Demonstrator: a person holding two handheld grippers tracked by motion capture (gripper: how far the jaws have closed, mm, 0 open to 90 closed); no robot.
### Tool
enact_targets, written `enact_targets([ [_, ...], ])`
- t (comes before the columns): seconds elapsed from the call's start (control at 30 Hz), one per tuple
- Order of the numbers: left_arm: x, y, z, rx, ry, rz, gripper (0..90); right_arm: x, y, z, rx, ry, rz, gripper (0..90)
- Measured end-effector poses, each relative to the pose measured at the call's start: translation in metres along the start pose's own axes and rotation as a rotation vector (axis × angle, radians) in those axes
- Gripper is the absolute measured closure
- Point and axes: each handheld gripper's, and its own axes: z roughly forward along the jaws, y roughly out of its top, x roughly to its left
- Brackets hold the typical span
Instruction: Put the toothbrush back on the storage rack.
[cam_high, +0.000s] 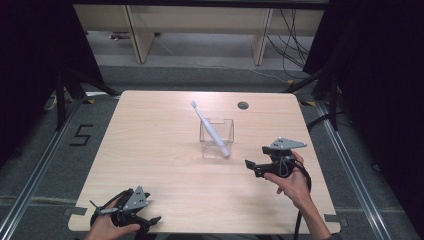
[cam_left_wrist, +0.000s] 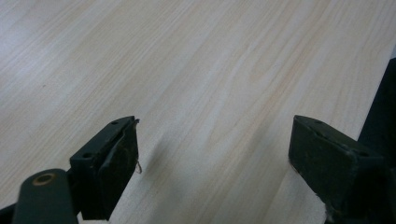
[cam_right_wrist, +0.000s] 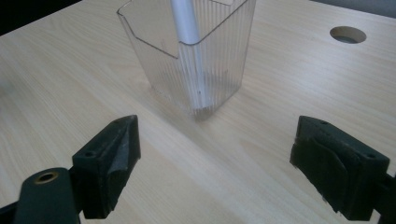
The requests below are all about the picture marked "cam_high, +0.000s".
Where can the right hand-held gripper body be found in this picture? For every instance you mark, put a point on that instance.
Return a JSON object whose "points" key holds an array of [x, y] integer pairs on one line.
{"points": [[281, 165]]}

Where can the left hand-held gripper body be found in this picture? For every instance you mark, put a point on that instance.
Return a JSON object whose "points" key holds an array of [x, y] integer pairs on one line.
{"points": [[135, 201]]}

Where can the clear plastic holder box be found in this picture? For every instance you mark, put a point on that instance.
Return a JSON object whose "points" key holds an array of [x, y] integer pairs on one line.
{"points": [[218, 146]]}

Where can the white electric toothbrush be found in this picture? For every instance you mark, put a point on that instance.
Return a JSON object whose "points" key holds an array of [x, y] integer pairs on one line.
{"points": [[211, 130]]}

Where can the person's right hand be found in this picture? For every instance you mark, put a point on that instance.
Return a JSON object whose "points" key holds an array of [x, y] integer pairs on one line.
{"points": [[293, 186]]}

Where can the person's left hand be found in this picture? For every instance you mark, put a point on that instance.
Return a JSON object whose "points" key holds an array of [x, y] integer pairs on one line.
{"points": [[105, 230]]}

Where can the black metal stand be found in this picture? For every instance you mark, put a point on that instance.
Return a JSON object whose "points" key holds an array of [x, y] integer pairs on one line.
{"points": [[61, 100], [333, 100]]}

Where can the black curtain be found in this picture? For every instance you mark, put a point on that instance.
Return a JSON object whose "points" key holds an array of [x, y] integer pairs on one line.
{"points": [[383, 66], [30, 50]]}

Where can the light wooden desk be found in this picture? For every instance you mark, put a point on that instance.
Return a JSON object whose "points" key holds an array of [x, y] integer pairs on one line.
{"points": [[200, 21]]}

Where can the metal floor rail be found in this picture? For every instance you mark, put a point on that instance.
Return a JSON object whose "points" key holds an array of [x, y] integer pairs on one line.
{"points": [[353, 173], [40, 166]]}

